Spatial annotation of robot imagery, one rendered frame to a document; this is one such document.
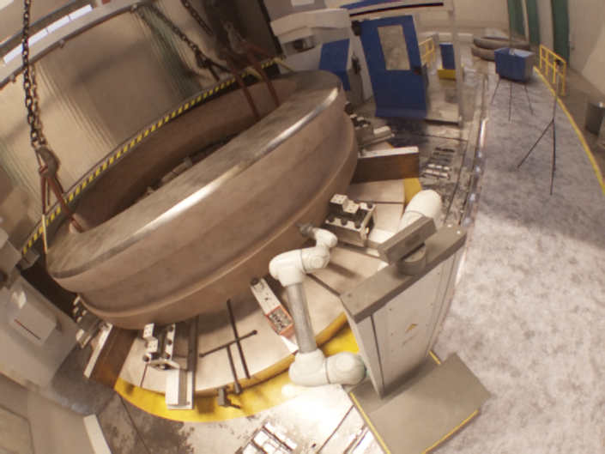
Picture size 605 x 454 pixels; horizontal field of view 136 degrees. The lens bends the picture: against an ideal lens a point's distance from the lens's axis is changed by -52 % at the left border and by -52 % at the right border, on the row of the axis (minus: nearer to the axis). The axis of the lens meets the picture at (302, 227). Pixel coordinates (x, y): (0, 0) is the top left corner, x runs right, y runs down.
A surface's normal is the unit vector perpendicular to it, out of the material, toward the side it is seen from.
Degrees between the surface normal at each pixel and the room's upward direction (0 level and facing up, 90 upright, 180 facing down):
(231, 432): 0
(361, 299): 0
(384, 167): 90
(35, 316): 90
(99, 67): 90
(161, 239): 90
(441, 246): 0
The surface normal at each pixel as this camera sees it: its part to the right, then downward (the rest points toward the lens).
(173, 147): 0.57, 0.42
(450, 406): -0.30, -0.70
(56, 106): 0.77, 0.22
